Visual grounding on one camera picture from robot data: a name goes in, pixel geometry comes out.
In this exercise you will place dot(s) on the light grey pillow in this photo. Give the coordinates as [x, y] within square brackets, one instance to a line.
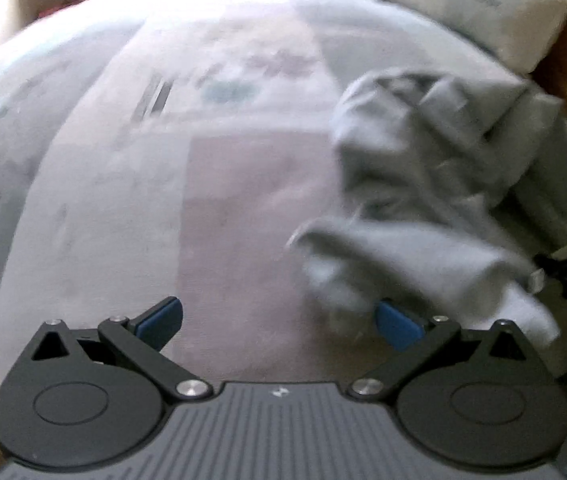
[488, 10]

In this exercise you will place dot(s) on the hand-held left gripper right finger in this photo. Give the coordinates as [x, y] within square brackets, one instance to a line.
[398, 330]

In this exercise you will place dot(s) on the floral bed sheet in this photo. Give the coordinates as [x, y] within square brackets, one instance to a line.
[163, 160]

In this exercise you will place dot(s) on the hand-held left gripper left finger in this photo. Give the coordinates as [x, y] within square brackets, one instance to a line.
[161, 317]

